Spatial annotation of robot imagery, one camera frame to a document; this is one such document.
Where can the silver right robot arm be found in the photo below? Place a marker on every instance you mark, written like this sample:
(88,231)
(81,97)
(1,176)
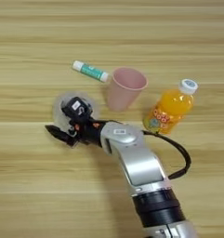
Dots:
(141,161)

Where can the green white glue stick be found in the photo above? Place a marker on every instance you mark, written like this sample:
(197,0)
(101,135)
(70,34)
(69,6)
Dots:
(91,71)

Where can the clear tape roll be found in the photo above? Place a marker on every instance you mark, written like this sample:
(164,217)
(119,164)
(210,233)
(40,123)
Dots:
(59,114)

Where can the black box with white label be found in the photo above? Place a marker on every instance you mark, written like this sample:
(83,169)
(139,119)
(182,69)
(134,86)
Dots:
(76,108)

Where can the pink plastic cup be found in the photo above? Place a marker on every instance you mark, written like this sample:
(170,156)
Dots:
(122,96)

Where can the orange juice bottle white cap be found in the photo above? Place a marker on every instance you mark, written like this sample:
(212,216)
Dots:
(173,105)

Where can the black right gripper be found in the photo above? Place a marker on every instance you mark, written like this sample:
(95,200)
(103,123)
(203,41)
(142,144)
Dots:
(90,131)

